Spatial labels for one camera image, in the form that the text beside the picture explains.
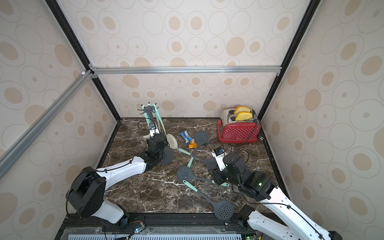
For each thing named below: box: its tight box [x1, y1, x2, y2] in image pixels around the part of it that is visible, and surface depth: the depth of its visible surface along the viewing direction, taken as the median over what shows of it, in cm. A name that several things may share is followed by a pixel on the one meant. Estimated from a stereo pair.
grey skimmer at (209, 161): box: [177, 147, 218, 169], surface depth 99 cm
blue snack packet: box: [179, 130, 193, 144], surface depth 108 cm
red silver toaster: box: [217, 108, 261, 144], surface depth 99 cm
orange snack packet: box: [188, 139, 198, 149], surface depth 105 cm
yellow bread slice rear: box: [234, 106, 251, 117], surface depth 99 cm
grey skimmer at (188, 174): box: [176, 166, 230, 187], surface depth 90 cm
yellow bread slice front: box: [235, 111, 253, 121], surface depth 96 cm
